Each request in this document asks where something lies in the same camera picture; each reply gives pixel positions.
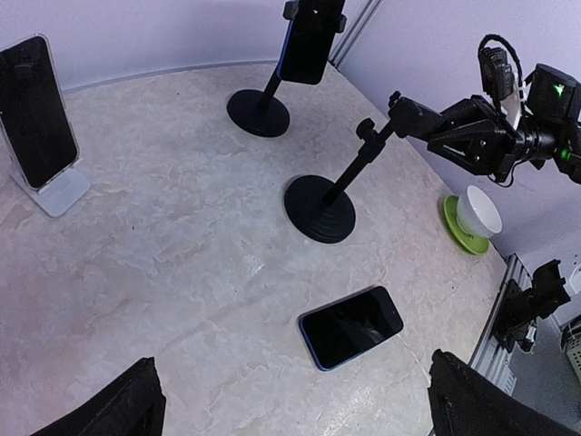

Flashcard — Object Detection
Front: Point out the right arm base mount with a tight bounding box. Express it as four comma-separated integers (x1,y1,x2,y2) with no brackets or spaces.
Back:
493,259,571,352

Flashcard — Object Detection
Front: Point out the black pole stand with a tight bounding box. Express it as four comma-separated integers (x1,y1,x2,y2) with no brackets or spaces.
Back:
225,0,349,138
283,92,452,244

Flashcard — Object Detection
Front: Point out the front aluminium rail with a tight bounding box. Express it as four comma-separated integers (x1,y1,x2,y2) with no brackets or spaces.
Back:
467,253,532,396

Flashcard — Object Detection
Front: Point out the white bowl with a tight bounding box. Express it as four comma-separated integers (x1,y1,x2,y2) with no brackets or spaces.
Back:
457,185,503,239

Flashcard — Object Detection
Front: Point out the right aluminium frame post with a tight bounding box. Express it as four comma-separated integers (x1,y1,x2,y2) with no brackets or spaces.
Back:
329,0,383,69

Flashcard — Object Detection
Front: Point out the green plate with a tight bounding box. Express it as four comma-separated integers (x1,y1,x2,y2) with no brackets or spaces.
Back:
442,194,491,256

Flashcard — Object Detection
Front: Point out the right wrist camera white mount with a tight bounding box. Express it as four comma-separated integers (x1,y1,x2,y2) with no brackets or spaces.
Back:
476,34,532,128

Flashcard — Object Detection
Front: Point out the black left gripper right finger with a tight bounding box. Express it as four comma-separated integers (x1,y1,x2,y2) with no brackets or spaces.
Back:
428,349,575,435

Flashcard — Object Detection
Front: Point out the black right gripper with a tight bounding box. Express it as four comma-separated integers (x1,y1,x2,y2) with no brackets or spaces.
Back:
427,94,526,182

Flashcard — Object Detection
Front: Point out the blue phone underneath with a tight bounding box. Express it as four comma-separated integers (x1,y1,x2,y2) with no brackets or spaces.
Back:
298,286,404,372

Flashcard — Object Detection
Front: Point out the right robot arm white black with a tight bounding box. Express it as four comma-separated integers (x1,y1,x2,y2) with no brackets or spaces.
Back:
428,64,580,187

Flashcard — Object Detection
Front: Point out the white folding phone stand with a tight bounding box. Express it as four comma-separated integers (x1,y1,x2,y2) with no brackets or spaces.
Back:
3,133,91,218

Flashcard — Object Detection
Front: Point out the clear phone case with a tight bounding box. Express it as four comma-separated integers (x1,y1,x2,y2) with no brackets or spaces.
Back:
1,35,79,190

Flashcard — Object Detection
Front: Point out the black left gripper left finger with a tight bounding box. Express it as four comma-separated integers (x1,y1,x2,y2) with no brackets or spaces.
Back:
36,357,166,435

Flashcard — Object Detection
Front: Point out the black phone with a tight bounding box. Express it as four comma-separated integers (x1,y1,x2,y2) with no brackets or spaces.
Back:
276,0,347,85

